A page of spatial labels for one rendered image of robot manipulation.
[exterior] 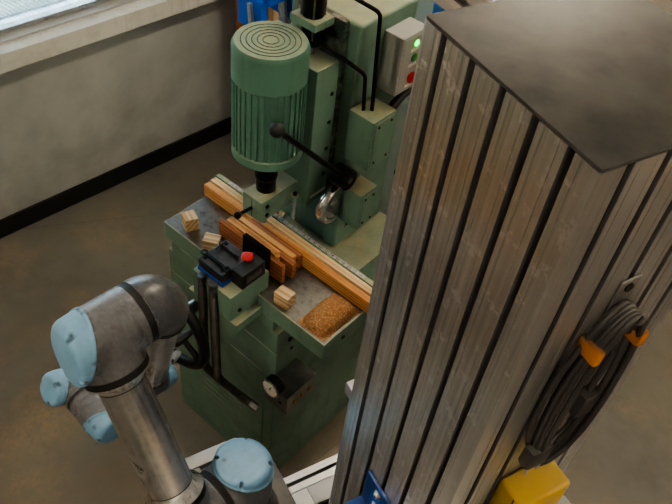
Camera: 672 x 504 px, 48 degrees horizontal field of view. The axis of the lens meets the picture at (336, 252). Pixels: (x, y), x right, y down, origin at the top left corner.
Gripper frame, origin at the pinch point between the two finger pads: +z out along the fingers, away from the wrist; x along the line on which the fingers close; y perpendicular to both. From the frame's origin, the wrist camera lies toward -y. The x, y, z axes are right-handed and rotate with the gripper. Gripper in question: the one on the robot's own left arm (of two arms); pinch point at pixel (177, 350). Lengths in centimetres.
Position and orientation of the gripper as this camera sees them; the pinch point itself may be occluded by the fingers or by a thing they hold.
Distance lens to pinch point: 189.9
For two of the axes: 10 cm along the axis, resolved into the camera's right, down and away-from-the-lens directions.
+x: 7.0, 5.7, -4.3
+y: -4.3, 8.2, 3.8
